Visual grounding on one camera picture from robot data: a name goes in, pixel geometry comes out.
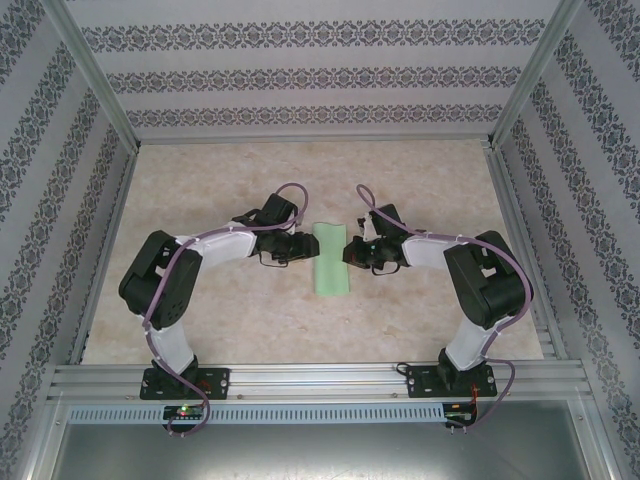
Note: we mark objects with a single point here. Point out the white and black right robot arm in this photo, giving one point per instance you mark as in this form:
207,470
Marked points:
425,247

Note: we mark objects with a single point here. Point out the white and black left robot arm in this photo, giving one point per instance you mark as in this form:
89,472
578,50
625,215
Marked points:
225,247

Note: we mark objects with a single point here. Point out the grey metal sheet panel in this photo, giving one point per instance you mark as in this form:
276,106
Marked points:
320,455

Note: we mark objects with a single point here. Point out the small circuit board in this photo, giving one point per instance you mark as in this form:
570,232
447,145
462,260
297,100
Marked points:
460,417

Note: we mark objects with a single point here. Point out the circuit board with green light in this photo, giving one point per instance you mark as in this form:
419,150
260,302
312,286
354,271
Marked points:
182,412

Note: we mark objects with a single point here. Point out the white right camera bracket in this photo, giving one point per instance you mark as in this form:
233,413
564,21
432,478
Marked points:
369,227

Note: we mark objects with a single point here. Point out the long aluminium mounting rail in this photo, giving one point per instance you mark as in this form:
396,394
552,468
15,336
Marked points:
320,380

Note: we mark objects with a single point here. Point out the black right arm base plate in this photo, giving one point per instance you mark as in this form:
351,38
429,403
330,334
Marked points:
420,382

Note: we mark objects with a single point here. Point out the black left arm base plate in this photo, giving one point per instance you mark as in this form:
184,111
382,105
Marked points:
220,382

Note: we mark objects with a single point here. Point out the aluminium frame post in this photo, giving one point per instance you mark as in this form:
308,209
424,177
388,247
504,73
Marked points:
95,75
535,75

